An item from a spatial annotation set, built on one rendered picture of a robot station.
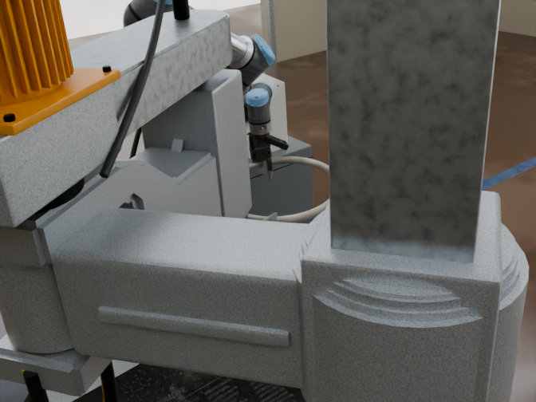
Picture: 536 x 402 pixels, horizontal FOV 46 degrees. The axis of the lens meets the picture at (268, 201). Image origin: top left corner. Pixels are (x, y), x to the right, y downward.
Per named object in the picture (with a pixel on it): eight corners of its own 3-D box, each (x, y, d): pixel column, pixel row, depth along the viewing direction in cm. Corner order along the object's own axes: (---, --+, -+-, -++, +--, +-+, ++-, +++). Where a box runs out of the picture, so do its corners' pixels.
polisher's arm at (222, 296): (505, 325, 116) (522, 203, 104) (516, 481, 86) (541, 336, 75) (137, 281, 136) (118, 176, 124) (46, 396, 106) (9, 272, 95)
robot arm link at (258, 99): (269, 86, 255) (267, 95, 246) (272, 116, 261) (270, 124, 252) (246, 88, 256) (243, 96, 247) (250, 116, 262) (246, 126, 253)
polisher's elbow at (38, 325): (128, 300, 129) (111, 215, 120) (77, 364, 112) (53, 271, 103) (46, 289, 134) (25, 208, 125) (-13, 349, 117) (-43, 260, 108)
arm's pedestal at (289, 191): (204, 284, 357) (186, 144, 318) (275, 253, 382) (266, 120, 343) (254, 327, 320) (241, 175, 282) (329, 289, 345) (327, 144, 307)
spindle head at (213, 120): (204, 281, 159) (183, 112, 139) (128, 270, 166) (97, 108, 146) (254, 215, 189) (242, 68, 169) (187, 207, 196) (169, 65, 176)
